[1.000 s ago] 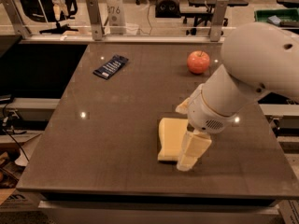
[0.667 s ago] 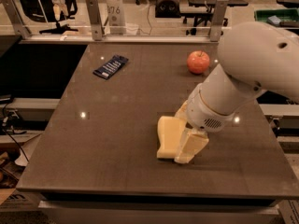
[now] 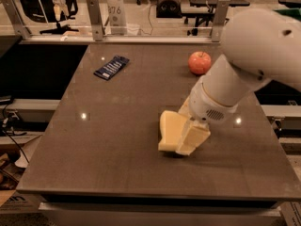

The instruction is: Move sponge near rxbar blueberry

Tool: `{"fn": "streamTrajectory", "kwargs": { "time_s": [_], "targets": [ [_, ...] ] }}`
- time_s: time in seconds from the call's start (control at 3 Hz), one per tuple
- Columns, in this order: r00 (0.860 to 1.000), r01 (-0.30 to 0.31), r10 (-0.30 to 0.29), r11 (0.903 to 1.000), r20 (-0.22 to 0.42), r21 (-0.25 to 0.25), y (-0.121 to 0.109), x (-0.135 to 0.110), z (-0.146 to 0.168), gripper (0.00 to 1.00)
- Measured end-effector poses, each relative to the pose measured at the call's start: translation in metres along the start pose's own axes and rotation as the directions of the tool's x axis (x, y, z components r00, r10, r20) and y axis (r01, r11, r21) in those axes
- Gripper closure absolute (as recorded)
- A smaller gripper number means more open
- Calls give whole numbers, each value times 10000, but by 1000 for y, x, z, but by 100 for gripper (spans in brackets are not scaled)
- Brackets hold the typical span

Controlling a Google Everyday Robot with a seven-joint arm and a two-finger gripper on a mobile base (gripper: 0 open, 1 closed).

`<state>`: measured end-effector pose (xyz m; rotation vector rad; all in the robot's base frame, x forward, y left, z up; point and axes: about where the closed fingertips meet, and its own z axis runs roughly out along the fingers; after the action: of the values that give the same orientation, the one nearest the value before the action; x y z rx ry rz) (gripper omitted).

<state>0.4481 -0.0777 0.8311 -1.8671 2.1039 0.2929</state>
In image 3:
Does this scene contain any left metal bracket post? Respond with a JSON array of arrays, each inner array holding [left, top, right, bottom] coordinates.
[[87, 0, 104, 41]]

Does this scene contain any right metal bracket post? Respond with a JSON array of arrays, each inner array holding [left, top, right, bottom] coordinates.
[[211, 0, 230, 42]]

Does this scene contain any yellow sponge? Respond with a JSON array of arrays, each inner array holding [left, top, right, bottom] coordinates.
[[158, 110, 188, 152]]

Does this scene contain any black cable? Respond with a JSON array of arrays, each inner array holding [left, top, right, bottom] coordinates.
[[1, 102, 31, 165]]

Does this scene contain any white numbered pillar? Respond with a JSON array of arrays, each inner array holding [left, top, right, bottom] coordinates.
[[106, 0, 127, 35]]

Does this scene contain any cardboard box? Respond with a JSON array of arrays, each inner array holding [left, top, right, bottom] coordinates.
[[0, 190, 40, 214]]

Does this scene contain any far left metal bracket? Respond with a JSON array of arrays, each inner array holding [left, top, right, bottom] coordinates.
[[0, 0, 31, 40]]

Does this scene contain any metal bracket post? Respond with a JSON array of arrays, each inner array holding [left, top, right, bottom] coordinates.
[[87, 0, 104, 41], [211, 0, 230, 42]]

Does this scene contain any red apple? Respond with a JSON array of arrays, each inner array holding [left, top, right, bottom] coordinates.
[[188, 51, 212, 75]]

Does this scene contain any blue rxbar wrapper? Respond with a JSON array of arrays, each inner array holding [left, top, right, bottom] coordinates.
[[93, 56, 129, 81]]

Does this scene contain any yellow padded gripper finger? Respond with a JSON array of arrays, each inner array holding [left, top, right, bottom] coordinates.
[[176, 120, 211, 156], [178, 98, 190, 117]]

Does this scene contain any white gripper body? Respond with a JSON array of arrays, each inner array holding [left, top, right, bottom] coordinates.
[[188, 77, 238, 124]]

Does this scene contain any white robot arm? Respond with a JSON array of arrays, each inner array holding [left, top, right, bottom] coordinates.
[[175, 8, 301, 155]]

